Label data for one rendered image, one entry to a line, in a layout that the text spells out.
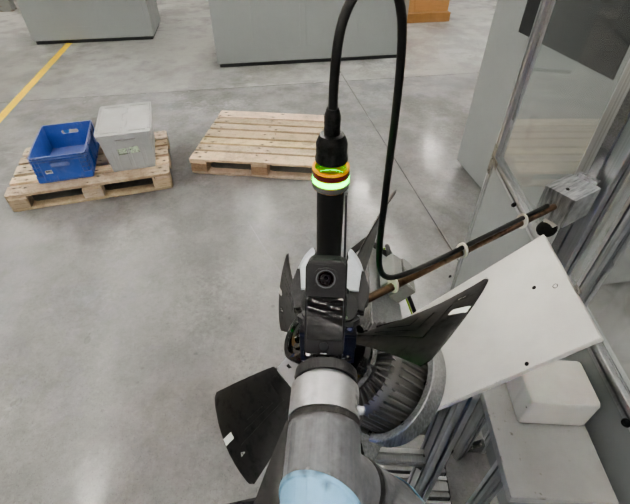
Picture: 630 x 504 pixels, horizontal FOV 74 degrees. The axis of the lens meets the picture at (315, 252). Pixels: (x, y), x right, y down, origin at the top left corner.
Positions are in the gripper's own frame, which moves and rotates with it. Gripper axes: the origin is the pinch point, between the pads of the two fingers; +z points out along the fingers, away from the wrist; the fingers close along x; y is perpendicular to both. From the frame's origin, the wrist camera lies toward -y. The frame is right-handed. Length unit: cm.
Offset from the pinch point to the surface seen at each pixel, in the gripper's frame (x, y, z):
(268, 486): -9.1, 35.2, -20.0
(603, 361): 70, 51, 19
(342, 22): 0.3, -30.5, -2.8
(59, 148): -242, 135, 271
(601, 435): 70, 65, 7
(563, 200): 47, 10, 29
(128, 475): -84, 150, 18
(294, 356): -6.5, 28.7, 1.1
